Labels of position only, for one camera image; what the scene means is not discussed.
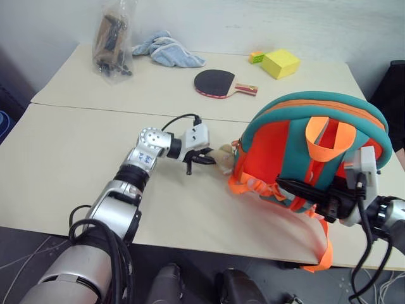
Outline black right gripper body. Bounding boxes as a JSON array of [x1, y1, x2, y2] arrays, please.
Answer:
[[315, 175, 360, 223]]

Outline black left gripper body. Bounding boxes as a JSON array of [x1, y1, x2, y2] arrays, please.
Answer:
[[184, 146, 213, 163]]

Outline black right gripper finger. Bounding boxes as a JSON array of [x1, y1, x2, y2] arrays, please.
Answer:
[[284, 188, 321, 207], [275, 177, 332, 198]]

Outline small beige plush toy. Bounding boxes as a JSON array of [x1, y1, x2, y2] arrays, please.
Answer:
[[209, 144, 237, 175]]

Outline orange and teal backpack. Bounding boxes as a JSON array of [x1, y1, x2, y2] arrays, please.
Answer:
[[227, 91, 394, 274]]

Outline yellow box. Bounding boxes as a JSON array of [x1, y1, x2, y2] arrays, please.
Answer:
[[261, 48, 301, 80]]

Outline black red table tennis paddle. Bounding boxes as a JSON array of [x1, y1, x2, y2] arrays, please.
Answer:
[[193, 68, 259, 99]]

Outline light blue towel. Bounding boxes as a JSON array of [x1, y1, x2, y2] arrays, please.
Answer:
[[131, 30, 206, 68]]

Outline dark rounded shape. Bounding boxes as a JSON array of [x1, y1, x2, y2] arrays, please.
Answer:
[[214, 267, 270, 304], [151, 262, 188, 304]]

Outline clear plastic bag of parts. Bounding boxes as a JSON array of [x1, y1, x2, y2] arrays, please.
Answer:
[[91, 0, 134, 86]]

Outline blue round object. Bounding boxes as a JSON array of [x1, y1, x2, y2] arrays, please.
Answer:
[[0, 110, 13, 144]]

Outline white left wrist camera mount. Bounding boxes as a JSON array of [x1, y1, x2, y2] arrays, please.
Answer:
[[180, 123, 211, 155]]

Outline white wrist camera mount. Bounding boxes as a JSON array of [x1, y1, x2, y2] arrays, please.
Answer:
[[340, 146, 380, 227], [180, 123, 211, 155]]

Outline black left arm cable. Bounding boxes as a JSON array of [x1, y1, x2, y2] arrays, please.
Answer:
[[68, 113, 203, 304]]

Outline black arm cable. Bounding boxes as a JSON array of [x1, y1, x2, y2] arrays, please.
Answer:
[[347, 182, 393, 304], [68, 113, 203, 304]]

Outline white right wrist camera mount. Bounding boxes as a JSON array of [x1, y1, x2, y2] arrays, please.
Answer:
[[340, 146, 380, 227]]

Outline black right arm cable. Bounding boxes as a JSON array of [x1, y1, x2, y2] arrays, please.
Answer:
[[347, 182, 393, 304]]

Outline white floor cables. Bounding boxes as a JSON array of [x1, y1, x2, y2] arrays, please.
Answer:
[[357, 269, 405, 304]]

